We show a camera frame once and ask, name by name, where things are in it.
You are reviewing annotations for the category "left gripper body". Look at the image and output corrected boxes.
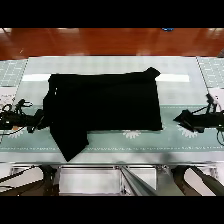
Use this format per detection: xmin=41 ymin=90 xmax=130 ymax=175
xmin=23 ymin=109 xmax=46 ymax=134

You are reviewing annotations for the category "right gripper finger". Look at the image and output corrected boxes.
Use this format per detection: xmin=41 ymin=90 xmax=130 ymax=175
xmin=179 ymin=120 xmax=201 ymax=134
xmin=173 ymin=109 xmax=193 ymax=122

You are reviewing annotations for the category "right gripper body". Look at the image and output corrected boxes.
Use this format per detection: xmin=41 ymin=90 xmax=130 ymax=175
xmin=188 ymin=113 xmax=208 ymax=134

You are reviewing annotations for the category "black T-shirt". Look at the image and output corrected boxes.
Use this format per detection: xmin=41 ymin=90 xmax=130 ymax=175
xmin=41 ymin=66 xmax=164 ymax=163

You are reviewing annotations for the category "silver frame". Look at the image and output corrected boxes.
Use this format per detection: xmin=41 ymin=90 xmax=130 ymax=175
xmin=0 ymin=162 xmax=224 ymax=197

